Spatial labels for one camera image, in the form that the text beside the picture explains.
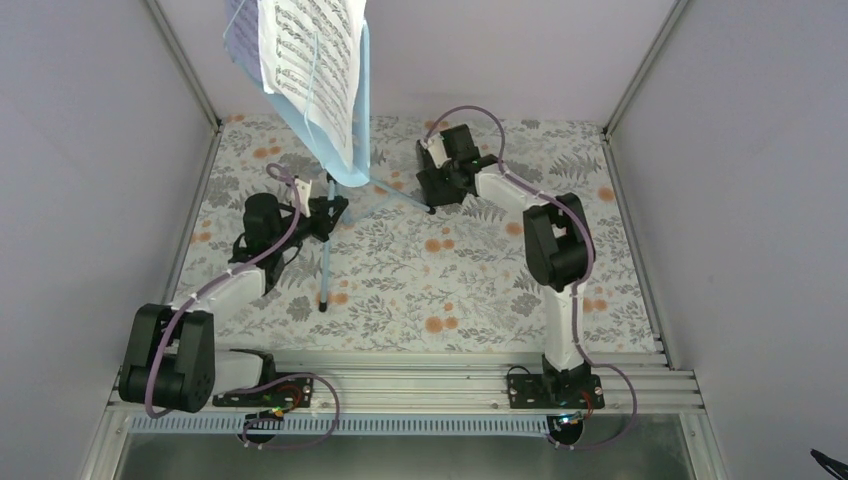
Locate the black mounting plate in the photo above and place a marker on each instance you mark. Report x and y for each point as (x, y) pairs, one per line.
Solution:
(292, 393)
(528, 391)

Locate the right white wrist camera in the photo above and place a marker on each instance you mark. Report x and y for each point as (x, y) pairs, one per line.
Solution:
(435, 148)

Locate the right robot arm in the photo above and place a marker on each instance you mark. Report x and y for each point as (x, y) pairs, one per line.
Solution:
(557, 242)

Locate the light blue music stand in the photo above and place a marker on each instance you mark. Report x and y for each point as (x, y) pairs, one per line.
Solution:
(241, 42)

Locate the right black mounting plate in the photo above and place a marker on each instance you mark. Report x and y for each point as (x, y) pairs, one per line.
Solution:
(528, 391)

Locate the white sheet music page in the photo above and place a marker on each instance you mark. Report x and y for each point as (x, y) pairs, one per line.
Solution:
(310, 56)

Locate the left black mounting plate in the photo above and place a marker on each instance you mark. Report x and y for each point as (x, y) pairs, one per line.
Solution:
(292, 393)

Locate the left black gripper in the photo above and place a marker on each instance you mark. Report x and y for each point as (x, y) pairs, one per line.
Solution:
(320, 208)

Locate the black object at corner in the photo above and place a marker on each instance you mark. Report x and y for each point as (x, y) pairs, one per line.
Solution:
(836, 468)

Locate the light blue cable duct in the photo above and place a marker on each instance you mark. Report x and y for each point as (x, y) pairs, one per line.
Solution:
(347, 424)

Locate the aluminium rail base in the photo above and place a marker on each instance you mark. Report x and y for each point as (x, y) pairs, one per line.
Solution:
(654, 426)

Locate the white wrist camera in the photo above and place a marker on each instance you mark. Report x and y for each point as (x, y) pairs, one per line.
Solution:
(435, 148)
(302, 191)

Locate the floral patterned mat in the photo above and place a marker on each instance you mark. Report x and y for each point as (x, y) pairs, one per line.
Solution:
(398, 279)

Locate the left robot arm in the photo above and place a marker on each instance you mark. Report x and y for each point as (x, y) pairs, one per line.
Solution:
(172, 362)

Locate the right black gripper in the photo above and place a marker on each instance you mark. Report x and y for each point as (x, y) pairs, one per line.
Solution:
(440, 186)

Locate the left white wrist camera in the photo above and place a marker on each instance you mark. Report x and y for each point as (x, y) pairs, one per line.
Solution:
(302, 191)

